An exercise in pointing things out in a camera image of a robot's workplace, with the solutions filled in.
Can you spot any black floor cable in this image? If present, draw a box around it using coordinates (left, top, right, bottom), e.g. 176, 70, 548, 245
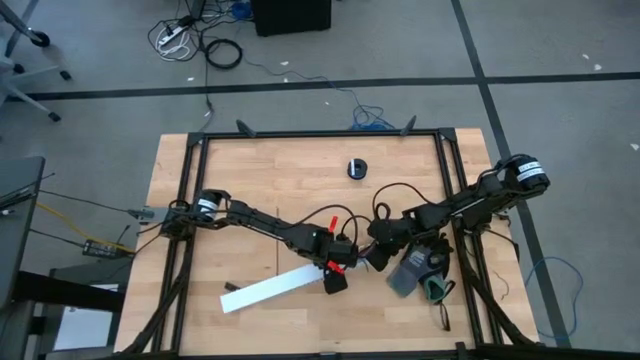
199, 64, 217, 120

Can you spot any yellow floor cable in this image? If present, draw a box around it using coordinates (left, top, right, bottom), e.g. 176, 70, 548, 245
33, 201, 137, 255

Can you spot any small black round disc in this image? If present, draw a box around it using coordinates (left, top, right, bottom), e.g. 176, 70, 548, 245
346, 158, 370, 180

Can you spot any small black device box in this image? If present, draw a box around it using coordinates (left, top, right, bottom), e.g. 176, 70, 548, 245
81, 238, 122, 259

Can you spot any blue floor cable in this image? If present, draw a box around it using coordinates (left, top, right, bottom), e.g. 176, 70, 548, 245
242, 57, 397, 133
523, 255, 586, 342

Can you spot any printed grey work glove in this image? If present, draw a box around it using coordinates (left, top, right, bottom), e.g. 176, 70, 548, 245
386, 234, 454, 299

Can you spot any white duct cover strip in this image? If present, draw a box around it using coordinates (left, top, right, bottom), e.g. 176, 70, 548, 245
219, 263, 327, 315

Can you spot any black computer case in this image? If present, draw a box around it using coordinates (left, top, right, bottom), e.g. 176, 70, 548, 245
250, 0, 333, 38

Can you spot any dark desk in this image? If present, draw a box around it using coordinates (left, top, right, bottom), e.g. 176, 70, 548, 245
0, 155, 47, 311

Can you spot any black right camera cable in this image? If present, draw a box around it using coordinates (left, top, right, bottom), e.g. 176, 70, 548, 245
371, 181, 436, 221

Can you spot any black stand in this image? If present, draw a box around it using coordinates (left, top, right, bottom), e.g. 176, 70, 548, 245
0, 269, 127, 360

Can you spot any black left camera cable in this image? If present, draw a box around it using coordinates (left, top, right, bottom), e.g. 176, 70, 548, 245
339, 214, 374, 246

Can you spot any black coiled cable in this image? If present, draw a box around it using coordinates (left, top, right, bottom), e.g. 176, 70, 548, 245
204, 37, 244, 71

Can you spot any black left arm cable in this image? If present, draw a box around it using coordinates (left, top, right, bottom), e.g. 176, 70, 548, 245
287, 203, 359, 236

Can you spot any thin dark wire scrap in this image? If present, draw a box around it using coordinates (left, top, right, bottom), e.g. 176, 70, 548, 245
491, 270, 512, 302

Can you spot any white panel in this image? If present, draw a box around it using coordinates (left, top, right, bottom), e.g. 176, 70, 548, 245
51, 282, 120, 352

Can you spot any white power strip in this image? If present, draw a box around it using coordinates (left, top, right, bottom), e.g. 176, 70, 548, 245
156, 22, 190, 50

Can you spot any black camera cable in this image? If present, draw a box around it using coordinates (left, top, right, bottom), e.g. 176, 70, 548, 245
339, 214, 374, 246
371, 181, 436, 221

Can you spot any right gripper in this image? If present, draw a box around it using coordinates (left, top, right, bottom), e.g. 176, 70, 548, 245
366, 215, 417, 274

